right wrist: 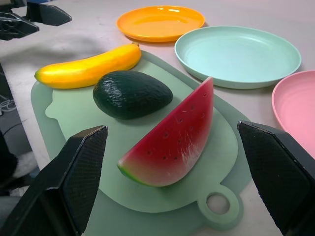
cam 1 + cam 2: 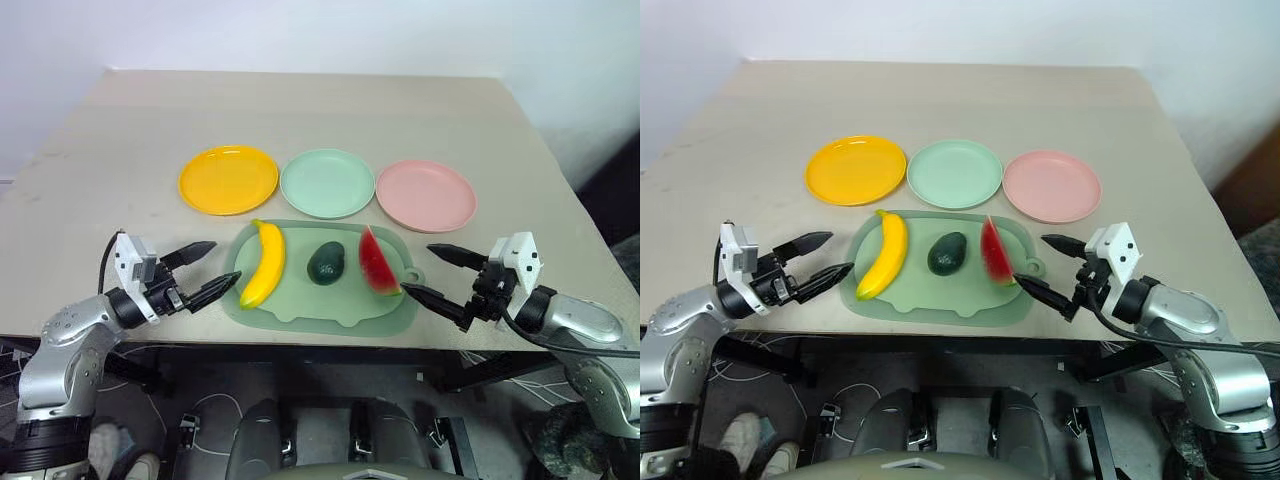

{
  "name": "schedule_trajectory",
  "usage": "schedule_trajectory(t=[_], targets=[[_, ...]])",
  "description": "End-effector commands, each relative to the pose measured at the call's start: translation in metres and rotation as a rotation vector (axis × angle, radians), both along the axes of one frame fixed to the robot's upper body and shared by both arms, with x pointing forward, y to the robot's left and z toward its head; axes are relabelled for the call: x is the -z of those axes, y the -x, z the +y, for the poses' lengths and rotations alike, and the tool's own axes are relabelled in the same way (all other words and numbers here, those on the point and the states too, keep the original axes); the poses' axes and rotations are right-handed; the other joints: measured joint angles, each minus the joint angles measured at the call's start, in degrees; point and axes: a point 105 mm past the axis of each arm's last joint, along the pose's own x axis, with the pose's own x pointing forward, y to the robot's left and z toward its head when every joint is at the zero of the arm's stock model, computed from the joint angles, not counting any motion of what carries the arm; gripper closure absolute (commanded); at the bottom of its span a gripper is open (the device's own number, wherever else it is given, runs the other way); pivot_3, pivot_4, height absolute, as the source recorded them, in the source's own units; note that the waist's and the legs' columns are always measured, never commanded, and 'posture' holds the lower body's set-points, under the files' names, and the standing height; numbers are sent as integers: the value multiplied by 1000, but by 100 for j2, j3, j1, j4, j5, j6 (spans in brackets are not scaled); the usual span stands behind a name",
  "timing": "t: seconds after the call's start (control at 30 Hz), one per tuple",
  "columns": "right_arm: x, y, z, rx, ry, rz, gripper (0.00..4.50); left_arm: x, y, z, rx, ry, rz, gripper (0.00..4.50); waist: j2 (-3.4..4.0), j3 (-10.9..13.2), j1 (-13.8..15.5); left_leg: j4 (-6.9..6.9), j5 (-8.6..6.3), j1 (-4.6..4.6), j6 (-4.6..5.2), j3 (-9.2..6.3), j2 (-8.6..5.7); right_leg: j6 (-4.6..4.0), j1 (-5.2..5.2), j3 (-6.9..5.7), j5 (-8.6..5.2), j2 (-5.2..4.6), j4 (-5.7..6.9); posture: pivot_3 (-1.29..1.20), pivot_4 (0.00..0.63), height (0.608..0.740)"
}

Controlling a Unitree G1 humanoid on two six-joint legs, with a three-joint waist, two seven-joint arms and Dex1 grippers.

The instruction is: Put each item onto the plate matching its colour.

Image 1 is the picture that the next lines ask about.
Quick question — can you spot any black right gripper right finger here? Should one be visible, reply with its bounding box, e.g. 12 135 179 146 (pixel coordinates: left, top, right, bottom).
237 120 315 236

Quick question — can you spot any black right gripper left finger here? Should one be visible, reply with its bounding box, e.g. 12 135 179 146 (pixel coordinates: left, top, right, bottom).
0 125 109 236

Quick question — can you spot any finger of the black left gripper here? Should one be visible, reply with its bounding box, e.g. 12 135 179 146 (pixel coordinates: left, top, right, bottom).
25 1 73 27
0 11 40 41

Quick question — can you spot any pink plate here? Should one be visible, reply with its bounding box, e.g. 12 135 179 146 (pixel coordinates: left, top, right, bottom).
271 70 315 160

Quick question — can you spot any orange plate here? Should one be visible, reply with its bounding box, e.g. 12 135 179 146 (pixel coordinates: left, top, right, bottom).
116 5 206 43

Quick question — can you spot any mint green plate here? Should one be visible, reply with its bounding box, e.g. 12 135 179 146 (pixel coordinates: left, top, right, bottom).
174 26 302 89

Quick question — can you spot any yellow toy banana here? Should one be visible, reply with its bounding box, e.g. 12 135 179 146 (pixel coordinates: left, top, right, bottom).
33 41 142 90

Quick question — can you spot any green cutting board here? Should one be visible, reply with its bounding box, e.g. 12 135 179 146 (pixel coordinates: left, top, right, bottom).
30 50 252 236

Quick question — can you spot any red toy watermelon slice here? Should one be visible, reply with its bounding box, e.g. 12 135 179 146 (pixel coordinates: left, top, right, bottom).
117 76 214 188

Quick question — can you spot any dark green toy avocado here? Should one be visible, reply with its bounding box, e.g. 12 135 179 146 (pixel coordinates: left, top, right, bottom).
92 70 174 120

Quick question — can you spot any white cable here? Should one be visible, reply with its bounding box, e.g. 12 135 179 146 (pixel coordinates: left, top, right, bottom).
0 94 17 116

